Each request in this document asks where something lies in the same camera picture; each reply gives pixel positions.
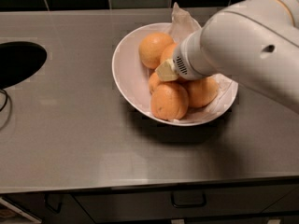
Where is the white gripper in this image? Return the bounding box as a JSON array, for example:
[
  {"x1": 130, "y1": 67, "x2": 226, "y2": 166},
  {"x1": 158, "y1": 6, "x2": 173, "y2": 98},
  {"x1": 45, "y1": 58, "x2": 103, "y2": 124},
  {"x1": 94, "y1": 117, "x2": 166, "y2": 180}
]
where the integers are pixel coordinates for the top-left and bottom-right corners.
[{"x1": 155, "y1": 30, "x2": 212, "y2": 82}]

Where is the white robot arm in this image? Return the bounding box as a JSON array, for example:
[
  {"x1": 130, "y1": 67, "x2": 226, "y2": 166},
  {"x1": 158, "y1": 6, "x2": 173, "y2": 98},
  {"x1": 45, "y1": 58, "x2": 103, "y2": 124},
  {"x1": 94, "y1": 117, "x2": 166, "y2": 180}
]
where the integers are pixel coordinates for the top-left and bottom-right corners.
[{"x1": 156, "y1": 0, "x2": 299, "y2": 113}]

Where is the white ceramic bowl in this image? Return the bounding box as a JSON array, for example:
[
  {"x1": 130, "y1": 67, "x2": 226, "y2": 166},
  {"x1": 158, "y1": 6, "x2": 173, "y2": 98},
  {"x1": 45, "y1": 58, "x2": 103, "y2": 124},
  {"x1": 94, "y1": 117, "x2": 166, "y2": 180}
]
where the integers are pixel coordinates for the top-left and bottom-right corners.
[{"x1": 112, "y1": 22, "x2": 238, "y2": 126}]

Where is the small orange centre left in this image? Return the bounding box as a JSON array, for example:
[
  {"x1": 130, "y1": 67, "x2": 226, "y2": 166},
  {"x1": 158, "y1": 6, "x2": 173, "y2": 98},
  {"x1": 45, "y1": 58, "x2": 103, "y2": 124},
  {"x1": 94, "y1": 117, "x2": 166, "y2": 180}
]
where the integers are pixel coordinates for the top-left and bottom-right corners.
[{"x1": 149, "y1": 72, "x2": 162, "y2": 93}]

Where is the orange front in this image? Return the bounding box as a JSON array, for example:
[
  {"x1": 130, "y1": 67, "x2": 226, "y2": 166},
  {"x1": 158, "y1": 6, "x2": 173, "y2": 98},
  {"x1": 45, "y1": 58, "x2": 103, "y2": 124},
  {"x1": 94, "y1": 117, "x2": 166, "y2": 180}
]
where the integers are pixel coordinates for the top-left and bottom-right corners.
[{"x1": 150, "y1": 82, "x2": 189, "y2": 120}]

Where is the white crumpled paper napkin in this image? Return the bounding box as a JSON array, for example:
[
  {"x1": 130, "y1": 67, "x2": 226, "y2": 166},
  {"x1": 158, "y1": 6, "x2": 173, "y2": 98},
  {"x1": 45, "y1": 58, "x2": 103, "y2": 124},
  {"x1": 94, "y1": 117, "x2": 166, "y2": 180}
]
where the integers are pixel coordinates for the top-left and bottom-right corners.
[{"x1": 166, "y1": 4, "x2": 238, "y2": 126}]

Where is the black oval object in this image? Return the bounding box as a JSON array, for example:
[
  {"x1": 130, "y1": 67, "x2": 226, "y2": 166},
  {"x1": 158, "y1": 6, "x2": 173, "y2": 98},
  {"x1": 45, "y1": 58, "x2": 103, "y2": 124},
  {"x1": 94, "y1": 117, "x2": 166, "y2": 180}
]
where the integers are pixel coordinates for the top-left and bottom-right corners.
[{"x1": 0, "y1": 41, "x2": 47, "y2": 89}]

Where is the dark left cabinet door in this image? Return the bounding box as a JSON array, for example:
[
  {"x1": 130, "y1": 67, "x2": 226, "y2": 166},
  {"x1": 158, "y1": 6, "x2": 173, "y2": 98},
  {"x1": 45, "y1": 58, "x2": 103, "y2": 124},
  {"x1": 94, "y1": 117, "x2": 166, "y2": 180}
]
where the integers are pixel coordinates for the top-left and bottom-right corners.
[{"x1": 4, "y1": 192, "x2": 94, "y2": 224}]

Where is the black cable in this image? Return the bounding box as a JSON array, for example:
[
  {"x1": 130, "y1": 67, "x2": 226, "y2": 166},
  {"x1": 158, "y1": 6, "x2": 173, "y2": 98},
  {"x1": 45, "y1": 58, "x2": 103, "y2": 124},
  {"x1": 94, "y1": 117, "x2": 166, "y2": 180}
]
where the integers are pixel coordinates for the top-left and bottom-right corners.
[{"x1": 0, "y1": 88, "x2": 9, "y2": 113}]

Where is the dark drawer with handle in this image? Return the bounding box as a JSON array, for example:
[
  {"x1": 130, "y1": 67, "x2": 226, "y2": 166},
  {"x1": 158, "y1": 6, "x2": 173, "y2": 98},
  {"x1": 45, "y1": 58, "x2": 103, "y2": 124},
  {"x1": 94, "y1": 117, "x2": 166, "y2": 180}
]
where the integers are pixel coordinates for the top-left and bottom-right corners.
[{"x1": 76, "y1": 185, "x2": 296, "y2": 223}]

